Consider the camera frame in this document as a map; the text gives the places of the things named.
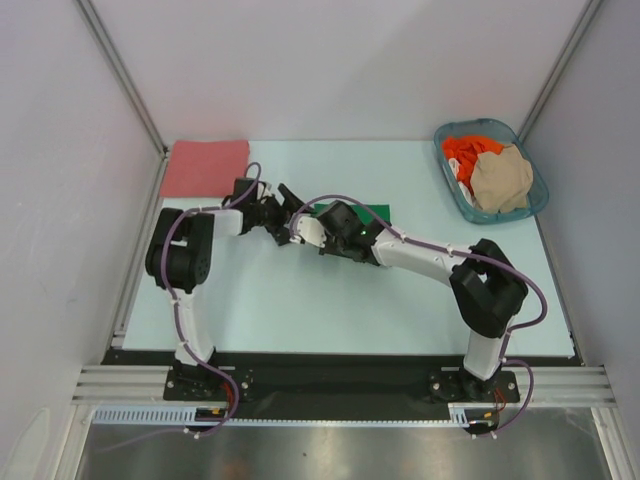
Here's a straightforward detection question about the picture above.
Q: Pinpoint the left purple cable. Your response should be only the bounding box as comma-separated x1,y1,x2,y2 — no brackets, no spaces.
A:
97,161,264,454

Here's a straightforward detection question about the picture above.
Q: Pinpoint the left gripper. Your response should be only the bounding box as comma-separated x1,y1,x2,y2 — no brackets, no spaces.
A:
250,185,315,246

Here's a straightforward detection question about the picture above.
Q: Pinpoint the left corner aluminium post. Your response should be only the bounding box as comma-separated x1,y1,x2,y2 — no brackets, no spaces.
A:
73,0,168,159

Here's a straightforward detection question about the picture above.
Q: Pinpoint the beige t shirt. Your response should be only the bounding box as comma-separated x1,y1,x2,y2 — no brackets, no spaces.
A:
470,144,534,214

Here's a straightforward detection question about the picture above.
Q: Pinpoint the blue plastic basket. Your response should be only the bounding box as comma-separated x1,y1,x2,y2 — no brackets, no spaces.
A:
434,118,549,225

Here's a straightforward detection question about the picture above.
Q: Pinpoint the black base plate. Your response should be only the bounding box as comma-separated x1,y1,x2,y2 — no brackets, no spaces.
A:
101,350,581,422

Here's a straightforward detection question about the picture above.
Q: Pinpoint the white slotted cable duct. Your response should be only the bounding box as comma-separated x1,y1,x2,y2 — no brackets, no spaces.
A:
92,402,501,429

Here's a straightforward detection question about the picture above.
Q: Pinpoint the white garment in basket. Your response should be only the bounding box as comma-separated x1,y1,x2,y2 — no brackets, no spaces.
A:
447,158,474,206

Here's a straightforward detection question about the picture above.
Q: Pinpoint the green t shirt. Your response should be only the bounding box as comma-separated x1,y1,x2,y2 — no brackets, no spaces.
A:
322,202,392,226

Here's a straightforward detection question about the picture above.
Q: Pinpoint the folded pink t shirt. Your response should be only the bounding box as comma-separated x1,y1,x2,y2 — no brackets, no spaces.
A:
159,140,250,198

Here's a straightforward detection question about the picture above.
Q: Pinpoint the orange t shirt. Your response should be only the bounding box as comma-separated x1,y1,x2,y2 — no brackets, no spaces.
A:
441,135,504,188

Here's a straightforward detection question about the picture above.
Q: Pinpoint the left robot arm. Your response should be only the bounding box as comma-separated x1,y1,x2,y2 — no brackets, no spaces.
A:
145,177,303,400

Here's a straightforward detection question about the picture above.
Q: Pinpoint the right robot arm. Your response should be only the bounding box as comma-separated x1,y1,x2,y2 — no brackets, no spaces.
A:
295,200,528,401

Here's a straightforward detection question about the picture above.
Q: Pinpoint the aluminium frame rail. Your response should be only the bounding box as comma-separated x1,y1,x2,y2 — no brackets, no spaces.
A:
71,365,616,408

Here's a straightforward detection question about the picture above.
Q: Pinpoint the corner aluminium post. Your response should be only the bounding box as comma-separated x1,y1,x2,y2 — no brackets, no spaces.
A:
73,0,168,159
517,0,606,142

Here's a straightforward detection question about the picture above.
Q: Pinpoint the right corner aluminium post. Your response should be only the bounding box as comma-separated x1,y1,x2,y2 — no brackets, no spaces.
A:
517,0,606,142

